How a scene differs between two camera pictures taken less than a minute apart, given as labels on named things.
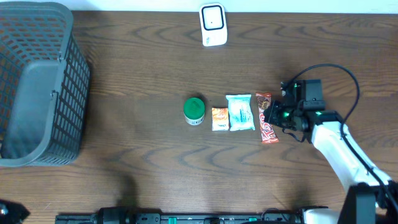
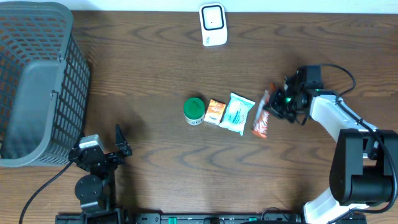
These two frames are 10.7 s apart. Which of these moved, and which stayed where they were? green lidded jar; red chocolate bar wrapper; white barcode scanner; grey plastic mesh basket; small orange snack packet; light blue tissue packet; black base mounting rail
Moved: light blue tissue packet; red chocolate bar wrapper; small orange snack packet
Stayed: grey plastic mesh basket; green lidded jar; black base mounting rail; white barcode scanner
